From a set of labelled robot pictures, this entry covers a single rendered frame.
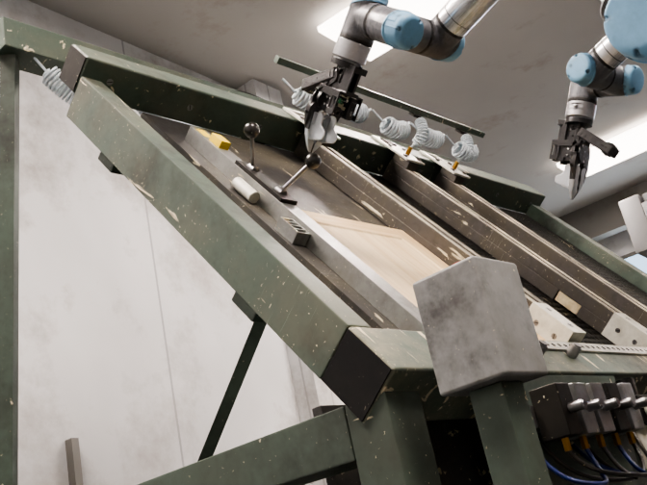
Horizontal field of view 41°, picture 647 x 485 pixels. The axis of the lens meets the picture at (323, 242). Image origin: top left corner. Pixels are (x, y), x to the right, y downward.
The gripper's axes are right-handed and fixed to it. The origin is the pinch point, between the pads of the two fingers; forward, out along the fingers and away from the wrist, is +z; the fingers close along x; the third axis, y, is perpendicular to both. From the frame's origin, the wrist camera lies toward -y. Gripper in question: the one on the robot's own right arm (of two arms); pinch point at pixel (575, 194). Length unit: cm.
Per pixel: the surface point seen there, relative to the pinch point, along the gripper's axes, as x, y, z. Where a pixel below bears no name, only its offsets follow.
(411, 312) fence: 72, -3, 38
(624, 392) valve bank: 46, -36, 45
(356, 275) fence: 72, 12, 32
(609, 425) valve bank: 56, -38, 51
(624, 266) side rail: -116, 26, 6
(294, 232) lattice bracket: 75, 28, 25
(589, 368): 34, -24, 43
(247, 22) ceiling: -166, 310, -129
